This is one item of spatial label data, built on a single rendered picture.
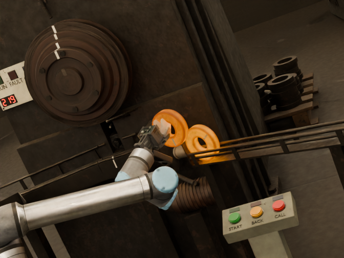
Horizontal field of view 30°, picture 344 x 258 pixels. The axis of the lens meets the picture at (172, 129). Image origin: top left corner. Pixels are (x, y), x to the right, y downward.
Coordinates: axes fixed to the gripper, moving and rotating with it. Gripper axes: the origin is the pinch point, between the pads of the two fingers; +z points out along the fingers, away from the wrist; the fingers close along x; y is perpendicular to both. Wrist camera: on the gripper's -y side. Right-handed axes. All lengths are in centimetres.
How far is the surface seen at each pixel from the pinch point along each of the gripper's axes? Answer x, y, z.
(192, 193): 6.2, -34.1, -4.9
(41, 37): 50, 45, 16
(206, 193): 0.9, -36.3, -3.5
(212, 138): -12.3, -13.4, 3.8
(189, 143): 0.3, -14.5, 4.4
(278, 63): 77, -116, 212
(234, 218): -41, -12, -40
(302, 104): 47, -124, 167
